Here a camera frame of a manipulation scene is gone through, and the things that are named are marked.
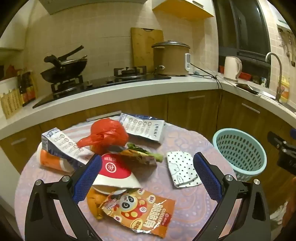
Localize red plastic bag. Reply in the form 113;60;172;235
76;118;129;156

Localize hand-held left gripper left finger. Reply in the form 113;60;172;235
24;154;103;241

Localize purple patterned tablecloth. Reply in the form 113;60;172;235
14;120;237;241

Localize grey range hood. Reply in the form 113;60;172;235
38;0;148;15

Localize yellow wall cabinet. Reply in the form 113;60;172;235
151;0;215;21

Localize wicker basket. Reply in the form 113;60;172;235
0;89;23;119

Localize black wok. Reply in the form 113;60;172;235
40;59;88;84

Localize brown rice cooker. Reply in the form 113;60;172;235
151;40;191;77

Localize black glass gas hob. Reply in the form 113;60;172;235
32;74;171;109

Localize black power cable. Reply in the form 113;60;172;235
192;64;223;90

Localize teal plastic basket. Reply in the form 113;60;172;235
212;128;266;182

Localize orange peel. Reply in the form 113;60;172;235
87;186;109;220

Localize dark kitchen window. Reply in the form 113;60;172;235
213;0;272;67

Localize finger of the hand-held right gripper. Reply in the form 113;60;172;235
267;131;287;151

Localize dark sauce bottle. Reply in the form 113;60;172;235
18;71;29;107
26;71;38;101

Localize black gas burner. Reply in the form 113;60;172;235
113;66;147;78

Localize steel kitchen faucet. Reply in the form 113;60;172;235
265;52;284;102

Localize white electric kettle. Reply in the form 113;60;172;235
223;56;242;81

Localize orange panda snack packet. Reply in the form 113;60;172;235
99;188;176;239

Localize red white paper bowl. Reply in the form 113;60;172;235
92;152;142;194

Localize wooden kitchen cabinet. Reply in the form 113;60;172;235
0;89;296;186

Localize hanging wall utensils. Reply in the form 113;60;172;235
276;23;296;59

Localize red plastic container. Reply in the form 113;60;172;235
218;65;252;80

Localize yellow dish soap bottle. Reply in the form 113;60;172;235
280;76;291;103

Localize black pan support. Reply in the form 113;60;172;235
51;75;84;93

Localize black kitchen knife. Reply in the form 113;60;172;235
235;83;259;95

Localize wooden cutting board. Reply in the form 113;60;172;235
131;27;164;70

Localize white kitchen timer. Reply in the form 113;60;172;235
184;53;193;75

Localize black white dotted packet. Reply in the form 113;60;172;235
166;150;203;188

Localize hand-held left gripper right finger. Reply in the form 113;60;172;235
193;152;272;241

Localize blue white carton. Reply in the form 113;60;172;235
41;127;97;172
119;113;166;145

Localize orange white paper cup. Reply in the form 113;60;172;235
36;141;75;173

